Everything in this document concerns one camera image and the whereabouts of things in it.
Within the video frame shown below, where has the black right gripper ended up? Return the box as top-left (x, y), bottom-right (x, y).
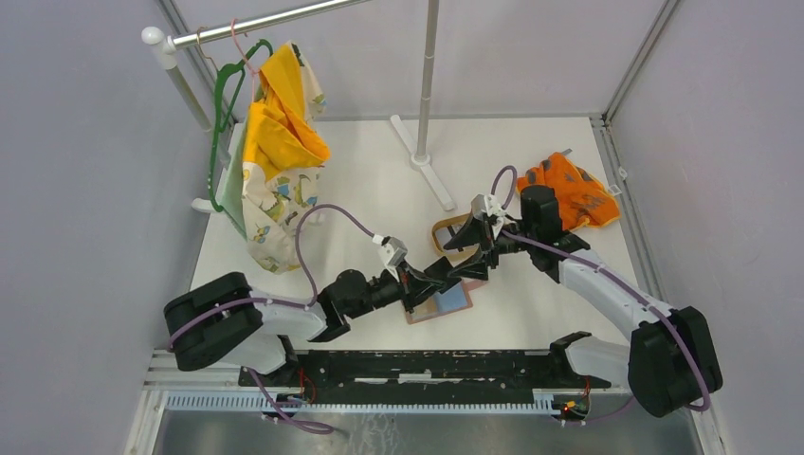
top-left (444, 210), bottom-right (536, 282)

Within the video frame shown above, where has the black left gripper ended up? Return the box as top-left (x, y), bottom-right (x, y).
top-left (347, 259), bottom-right (447, 319)

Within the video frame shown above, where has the yellow striped card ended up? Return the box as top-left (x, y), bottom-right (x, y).
top-left (410, 296), bottom-right (439, 322)

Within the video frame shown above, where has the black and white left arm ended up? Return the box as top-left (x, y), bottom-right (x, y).
top-left (163, 258), bottom-right (461, 387)

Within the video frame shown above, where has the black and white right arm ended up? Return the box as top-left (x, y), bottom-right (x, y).
top-left (443, 185), bottom-right (723, 417)

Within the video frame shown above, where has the tan oval card tray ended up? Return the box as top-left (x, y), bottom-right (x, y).
top-left (430, 213), bottom-right (478, 264)

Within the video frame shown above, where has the white rack base foot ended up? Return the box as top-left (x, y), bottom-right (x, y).
top-left (389, 115), bottom-right (456, 211)

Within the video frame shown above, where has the orange cloth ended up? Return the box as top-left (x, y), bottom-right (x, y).
top-left (516, 153), bottom-right (621, 231)

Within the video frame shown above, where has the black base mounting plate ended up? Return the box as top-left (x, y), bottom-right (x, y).
top-left (260, 350), bottom-right (610, 405)

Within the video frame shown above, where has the yellow patterned garment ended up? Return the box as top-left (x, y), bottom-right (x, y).
top-left (219, 41), bottom-right (331, 274)

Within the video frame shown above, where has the white left rack foot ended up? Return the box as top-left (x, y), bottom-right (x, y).
top-left (191, 198), bottom-right (218, 214)

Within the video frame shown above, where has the green clothes hanger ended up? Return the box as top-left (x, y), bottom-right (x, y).
top-left (207, 39), bottom-right (274, 213)

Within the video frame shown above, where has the pink clothes hanger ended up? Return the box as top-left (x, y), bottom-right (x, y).
top-left (229, 18), bottom-right (257, 100)

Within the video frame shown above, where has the metal clothes rack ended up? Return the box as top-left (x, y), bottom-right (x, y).
top-left (140, 1), bottom-right (440, 158)

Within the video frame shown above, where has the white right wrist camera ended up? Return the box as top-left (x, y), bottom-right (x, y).
top-left (471, 194), bottom-right (506, 229)

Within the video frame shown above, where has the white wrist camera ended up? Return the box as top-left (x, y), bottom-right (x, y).
top-left (373, 234), bottom-right (408, 282)
top-left (471, 194), bottom-right (506, 229)

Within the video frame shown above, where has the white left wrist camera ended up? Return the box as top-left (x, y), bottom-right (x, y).
top-left (373, 234), bottom-right (408, 282)

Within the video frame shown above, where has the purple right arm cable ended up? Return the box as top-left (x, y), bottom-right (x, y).
top-left (489, 165), bottom-right (712, 425)

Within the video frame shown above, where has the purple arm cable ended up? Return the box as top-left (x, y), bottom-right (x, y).
top-left (166, 203), bottom-right (384, 353)
top-left (489, 165), bottom-right (712, 425)

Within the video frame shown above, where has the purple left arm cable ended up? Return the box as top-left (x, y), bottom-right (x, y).
top-left (166, 203), bottom-right (384, 353)

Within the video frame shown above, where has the aluminium frame rail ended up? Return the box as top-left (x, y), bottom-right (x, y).
top-left (142, 348), bottom-right (714, 416)

